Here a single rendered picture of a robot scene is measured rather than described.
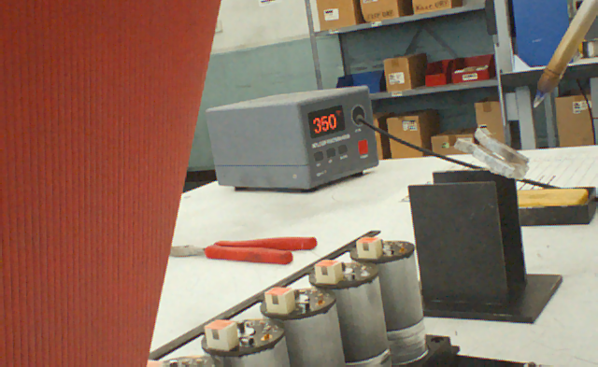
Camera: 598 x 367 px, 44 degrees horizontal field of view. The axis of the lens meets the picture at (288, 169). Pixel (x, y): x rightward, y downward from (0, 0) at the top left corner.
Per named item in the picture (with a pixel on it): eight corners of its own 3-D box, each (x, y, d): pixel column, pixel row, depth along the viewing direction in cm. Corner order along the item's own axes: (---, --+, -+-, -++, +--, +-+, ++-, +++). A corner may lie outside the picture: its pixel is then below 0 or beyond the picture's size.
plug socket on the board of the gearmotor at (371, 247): (386, 252, 28) (384, 235, 28) (375, 260, 27) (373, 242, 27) (368, 252, 28) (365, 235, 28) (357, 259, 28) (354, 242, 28)
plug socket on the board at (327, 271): (348, 276, 26) (345, 259, 26) (334, 285, 25) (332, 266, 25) (328, 275, 26) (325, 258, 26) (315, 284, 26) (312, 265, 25)
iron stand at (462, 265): (490, 388, 37) (594, 232, 32) (348, 286, 40) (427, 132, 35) (523, 339, 42) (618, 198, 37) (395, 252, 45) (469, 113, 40)
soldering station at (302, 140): (383, 171, 82) (371, 84, 81) (310, 195, 74) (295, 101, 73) (289, 170, 93) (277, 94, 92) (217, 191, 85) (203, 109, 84)
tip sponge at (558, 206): (598, 204, 54) (596, 183, 54) (589, 224, 49) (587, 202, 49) (494, 208, 58) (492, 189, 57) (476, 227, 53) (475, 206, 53)
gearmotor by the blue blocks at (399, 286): (441, 362, 29) (424, 238, 29) (413, 390, 27) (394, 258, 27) (387, 356, 31) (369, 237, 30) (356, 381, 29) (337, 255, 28)
